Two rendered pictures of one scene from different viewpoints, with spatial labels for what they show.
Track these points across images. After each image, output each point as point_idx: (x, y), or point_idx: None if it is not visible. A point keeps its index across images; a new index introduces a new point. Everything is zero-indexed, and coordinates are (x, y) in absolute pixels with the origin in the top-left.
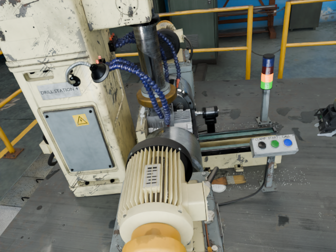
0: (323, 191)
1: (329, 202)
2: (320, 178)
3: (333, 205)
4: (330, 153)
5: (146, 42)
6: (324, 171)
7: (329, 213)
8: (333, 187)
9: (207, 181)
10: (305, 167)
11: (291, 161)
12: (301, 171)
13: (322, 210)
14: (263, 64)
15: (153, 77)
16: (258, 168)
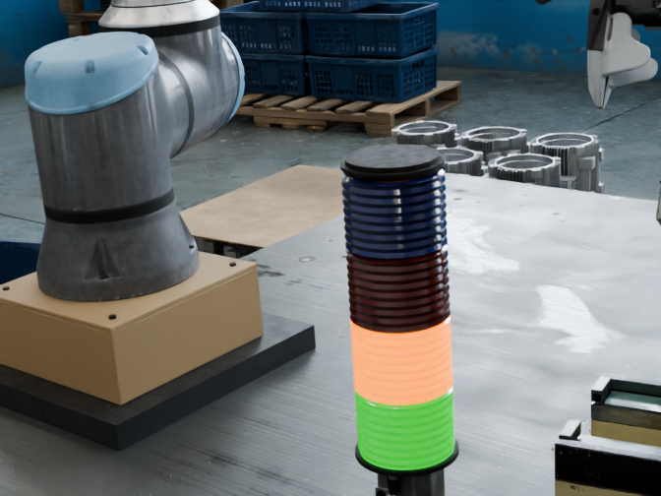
0: (547, 395)
1: (566, 375)
2: (506, 422)
3: (563, 368)
4: (342, 468)
5: None
6: (462, 432)
7: (598, 360)
8: (497, 396)
9: None
10: (516, 459)
11: (543, 492)
12: (551, 453)
13: (615, 367)
14: (446, 230)
15: None
16: None
